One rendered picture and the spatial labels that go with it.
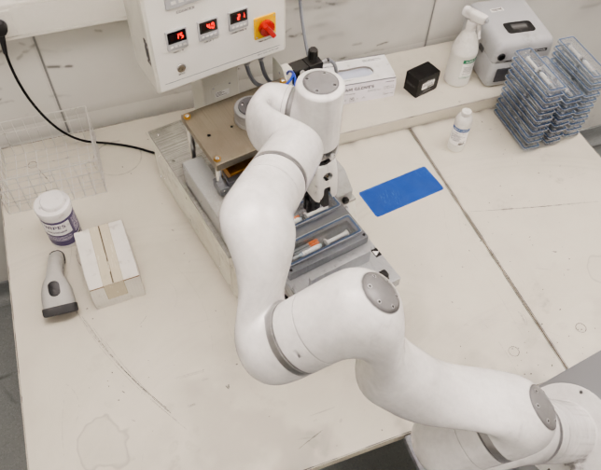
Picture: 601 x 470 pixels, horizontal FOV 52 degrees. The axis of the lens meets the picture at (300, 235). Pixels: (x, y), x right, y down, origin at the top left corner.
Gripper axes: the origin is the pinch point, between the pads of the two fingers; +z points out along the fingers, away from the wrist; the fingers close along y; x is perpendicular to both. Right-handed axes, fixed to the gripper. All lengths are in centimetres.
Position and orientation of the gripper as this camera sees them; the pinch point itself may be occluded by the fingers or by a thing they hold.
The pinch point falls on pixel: (312, 201)
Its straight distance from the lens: 128.9
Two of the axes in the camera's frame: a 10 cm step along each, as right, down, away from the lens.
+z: -0.3, 5.9, 8.0
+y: -5.0, -7.1, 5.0
